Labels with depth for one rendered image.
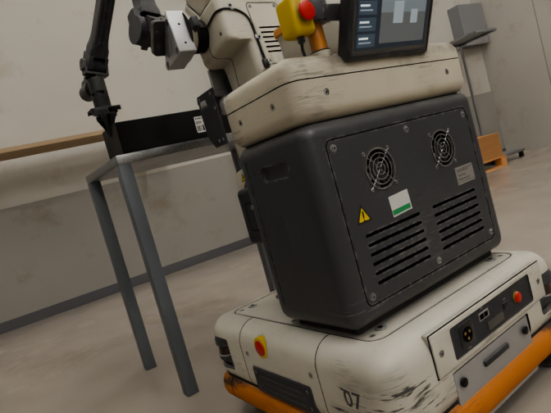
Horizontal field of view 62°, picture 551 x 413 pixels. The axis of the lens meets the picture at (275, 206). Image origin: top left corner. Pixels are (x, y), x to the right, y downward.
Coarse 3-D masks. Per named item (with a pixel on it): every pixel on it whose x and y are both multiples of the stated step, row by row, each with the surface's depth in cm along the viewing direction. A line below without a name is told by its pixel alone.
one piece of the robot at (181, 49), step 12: (168, 12) 113; (180, 12) 115; (168, 24) 113; (180, 24) 114; (168, 36) 115; (180, 36) 113; (168, 48) 116; (180, 48) 112; (192, 48) 114; (168, 60) 118; (180, 60) 117
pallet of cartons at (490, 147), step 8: (480, 136) 518; (488, 136) 496; (496, 136) 503; (480, 144) 490; (488, 144) 495; (496, 144) 502; (488, 152) 494; (496, 152) 501; (488, 160) 494; (496, 160) 509; (504, 160) 506; (496, 168) 499
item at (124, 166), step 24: (192, 144) 155; (120, 168) 140; (144, 168) 177; (240, 168) 212; (96, 192) 175; (144, 216) 143; (144, 240) 143; (120, 264) 178; (144, 264) 146; (264, 264) 217; (120, 288) 180; (168, 288) 146; (168, 312) 145; (144, 336) 180; (168, 336) 146; (144, 360) 180; (192, 384) 147
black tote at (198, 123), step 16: (192, 112) 168; (112, 128) 155; (128, 128) 155; (144, 128) 158; (160, 128) 161; (176, 128) 164; (192, 128) 168; (112, 144) 160; (128, 144) 154; (144, 144) 157; (160, 144) 160
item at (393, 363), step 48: (480, 288) 95; (240, 336) 113; (288, 336) 98; (336, 336) 89; (384, 336) 83; (528, 336) 99; (240, 384) 120; (288, 384) 98; (336, 384) 84; (384, 384) 76; (432, 384) 80; (480, 384) 88
